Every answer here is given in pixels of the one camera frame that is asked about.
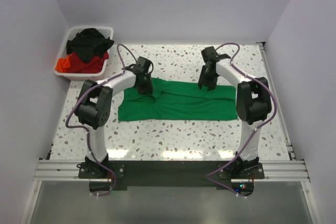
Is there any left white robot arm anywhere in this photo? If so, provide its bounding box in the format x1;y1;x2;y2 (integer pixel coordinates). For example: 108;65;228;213
75;57;153;178

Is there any green t shirt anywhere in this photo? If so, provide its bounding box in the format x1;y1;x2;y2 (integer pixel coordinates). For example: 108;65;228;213
118;78;238;122

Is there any black t shirt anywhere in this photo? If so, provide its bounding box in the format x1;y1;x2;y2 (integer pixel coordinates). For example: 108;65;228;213
66;28;114;63

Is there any red t shirt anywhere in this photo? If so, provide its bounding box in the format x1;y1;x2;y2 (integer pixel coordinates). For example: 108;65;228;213
64;52;109;73

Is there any orange t shirt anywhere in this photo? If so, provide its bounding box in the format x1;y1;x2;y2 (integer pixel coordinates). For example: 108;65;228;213
55;55;71;73

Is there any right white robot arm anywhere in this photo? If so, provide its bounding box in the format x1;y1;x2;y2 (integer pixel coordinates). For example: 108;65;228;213
198;46;272;178

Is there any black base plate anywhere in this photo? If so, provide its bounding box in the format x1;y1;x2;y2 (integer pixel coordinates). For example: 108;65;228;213
77;160;265;195

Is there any white laundry basket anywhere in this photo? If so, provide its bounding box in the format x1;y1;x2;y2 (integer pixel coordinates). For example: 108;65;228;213
54;26;114;81

